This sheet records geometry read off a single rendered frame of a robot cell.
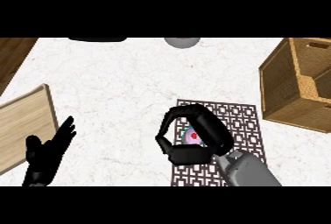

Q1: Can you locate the grey round object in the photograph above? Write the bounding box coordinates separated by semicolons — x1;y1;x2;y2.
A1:
162;38;202;49

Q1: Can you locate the brown patterned placemat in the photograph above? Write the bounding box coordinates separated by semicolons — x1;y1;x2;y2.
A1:
170;99;267;187

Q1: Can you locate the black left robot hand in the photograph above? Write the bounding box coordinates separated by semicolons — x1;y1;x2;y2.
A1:
20;115;78;187

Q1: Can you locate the black flat object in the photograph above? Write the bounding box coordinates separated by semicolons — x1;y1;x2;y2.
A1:
66;38;128;43

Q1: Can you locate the brown wicker basket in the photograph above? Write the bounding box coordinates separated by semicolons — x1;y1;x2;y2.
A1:
257;38;331;134

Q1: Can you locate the brown wooden panel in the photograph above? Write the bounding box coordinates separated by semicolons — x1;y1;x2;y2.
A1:
0;38;40;96

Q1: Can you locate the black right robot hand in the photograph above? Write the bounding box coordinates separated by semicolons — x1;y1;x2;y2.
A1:
153;103;235;166

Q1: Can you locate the pink frosted cupcake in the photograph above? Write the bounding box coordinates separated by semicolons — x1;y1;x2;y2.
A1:
172;125;204;147

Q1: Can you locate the pale wooden cutting board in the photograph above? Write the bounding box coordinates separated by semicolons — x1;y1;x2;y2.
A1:
0;83;59;177

